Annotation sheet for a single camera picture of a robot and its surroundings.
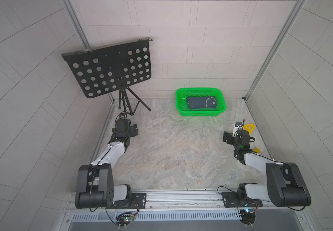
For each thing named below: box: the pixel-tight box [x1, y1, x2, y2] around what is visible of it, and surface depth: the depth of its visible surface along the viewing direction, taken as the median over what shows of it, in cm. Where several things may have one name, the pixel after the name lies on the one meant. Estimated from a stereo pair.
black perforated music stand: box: [61, 37, 153, 116], surface depth 75 cm
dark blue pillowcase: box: [186, 96, 218, 110], surface depth 111 cm
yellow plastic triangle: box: [243, 123, 257, 135], surface depth 101 cm
